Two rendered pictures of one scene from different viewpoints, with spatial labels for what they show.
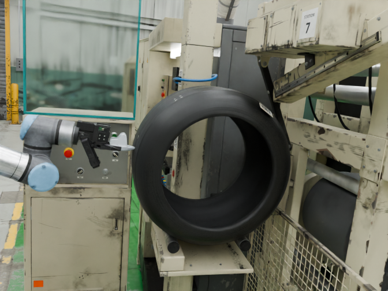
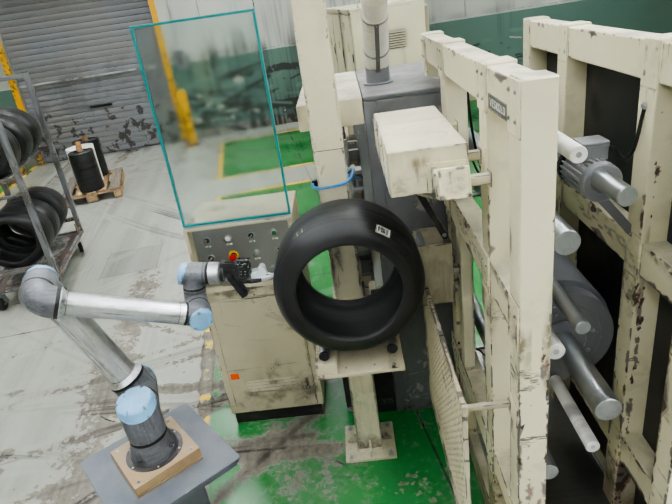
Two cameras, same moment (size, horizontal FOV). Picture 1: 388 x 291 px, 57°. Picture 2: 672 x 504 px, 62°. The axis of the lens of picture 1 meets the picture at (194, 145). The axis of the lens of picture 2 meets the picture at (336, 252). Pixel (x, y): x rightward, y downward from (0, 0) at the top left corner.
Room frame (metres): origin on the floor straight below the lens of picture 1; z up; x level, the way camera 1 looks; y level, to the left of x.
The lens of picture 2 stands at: (-0.61, -0.60, 2.25)
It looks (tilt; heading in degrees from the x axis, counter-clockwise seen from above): 25 degrees down; 16
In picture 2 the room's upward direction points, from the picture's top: 8 degrees counter-clockwise
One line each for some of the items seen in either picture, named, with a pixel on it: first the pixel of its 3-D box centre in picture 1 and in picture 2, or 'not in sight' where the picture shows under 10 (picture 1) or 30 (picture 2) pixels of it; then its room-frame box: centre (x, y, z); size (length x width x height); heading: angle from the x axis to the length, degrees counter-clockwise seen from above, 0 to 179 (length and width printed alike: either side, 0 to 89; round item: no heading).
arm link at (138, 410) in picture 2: not in sight; (140, 413); (0.88, 0.73, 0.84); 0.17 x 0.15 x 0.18; 33
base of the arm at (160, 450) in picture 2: not in sight; (151, 440); (0.88, 0.72, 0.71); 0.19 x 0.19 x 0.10
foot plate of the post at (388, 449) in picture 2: not in sight; (369, 439); (1.65, 0.02, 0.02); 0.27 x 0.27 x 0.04; 13
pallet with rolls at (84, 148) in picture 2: not in sight; (88, 166); (6.38, 4.98, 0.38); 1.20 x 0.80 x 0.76; 30
